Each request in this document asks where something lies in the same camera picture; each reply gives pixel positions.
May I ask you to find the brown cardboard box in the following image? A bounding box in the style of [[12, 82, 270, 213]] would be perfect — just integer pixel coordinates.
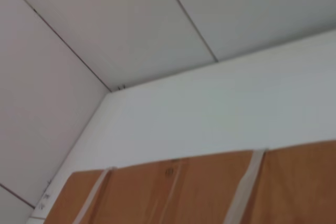
[[44, 139, 336, 224]]

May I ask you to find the white plastic packing strap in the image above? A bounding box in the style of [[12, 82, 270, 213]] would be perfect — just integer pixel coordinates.
[[223, 148, 267, 224], [72, 166, 117, 224]]

